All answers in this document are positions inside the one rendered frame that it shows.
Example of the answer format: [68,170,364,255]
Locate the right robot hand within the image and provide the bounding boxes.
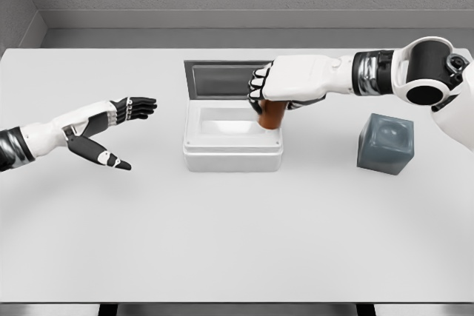
[246,54,331,116]

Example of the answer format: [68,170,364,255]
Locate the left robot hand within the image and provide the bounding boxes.
[50,95,158,172]

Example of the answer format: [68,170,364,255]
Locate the brown cup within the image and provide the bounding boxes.
[258,99,287,131]

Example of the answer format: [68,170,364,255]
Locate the white box with open lid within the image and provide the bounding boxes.
[182,58,285,173]

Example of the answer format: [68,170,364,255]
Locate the grey cube holder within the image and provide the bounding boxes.
[356,112,415,176]

